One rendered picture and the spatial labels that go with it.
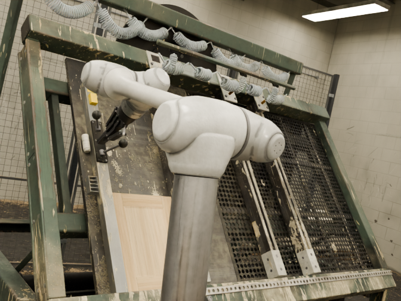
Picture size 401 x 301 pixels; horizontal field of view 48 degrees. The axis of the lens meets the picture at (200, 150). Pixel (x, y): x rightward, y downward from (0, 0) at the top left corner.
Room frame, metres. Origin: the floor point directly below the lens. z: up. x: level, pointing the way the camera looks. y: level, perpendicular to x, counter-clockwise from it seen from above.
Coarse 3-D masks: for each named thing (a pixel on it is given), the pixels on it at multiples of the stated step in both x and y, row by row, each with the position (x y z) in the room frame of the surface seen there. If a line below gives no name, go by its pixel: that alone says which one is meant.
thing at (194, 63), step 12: (180, 12) 2.85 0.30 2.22; (144, 24) 2.70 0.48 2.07; (156, 24) 2.76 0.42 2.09; (168, 36) 2.82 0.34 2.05; (192, 36) 2.94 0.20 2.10; (144, 48) 2.72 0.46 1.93; (156, 48) 2.77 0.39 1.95; (168, 48) 2.82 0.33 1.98; (192, 48) 2.95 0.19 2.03; (180, 60) 2.89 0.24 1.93; (192, 60) 2.96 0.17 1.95; (204, 60) 3.02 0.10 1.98
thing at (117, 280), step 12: (84, 96) 1.98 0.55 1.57; (84, 108) 1.97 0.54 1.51; (96, 108) 1.97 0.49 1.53; (96, 168) 1.80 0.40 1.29; (108, 180) 1.79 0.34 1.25; (108, 192) 1.76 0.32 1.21; (108, 204) 1.73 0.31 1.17; (108, 216) 1.70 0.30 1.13; (108, 228) 1.67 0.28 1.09; (108, 240) 1.64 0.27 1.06; (108, 252) 1.63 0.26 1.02; (120, 252) 1.65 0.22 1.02; (108, 264) 1.62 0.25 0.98; (120, 264) 1.62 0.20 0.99; (108, 276) 1.61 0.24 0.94; (120, 276) 1.59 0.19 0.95; (120, 288) 1.57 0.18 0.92
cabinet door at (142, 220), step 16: (112, 192) 1.80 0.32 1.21; (128, 208) 1.81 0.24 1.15; (144, 208) 1.86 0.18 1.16; (160, 208) 1.92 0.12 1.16; (128, 224) 1.77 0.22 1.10; (144, 224) 1.82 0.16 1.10; (160, 224) 1.87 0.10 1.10; (128, 240) 1.72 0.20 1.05; (144, 240) 1.78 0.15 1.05; (160, 240) 1.82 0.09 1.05; (128, 256) 1.68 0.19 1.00; (144, 256) 1.73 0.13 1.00; (160, 256) 1.78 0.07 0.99; (128, 272) 1.65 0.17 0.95; (144, 272) 1.69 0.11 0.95; (160, 272) 1.74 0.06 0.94; (128, 288) 1.61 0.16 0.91; (144, 288) 1.65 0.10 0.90; (160, 288) 1.69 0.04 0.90
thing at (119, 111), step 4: (120, 108) 1.61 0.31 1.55; (120, 112) 1.61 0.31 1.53; (120, 116) 1.61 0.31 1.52; (124, 116) 1.60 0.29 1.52; (116, 120) 1.67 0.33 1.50; (124, 120) 1.61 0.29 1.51; (128, 120) 1.61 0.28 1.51; (132, 120) 1.62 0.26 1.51; (120, 124) 1.64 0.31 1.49; (124, 124) 1.63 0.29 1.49; (128, 124) 1.64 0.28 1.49
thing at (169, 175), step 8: (176, 56) 2.21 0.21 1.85; (152, 64) 2.27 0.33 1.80; (160, 64) 2.32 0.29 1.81; (152, 112) 2.21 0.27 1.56; (152, 120) 2.20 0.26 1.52; (160, 152) 2.11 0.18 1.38; (168, 168) 2.04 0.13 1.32; (168, 176) 2.03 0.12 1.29; (168, 184) 2.02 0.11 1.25; (168, 192) 2.01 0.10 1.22; (208, 272) 1.82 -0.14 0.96; (208, 280) 1.80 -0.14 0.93
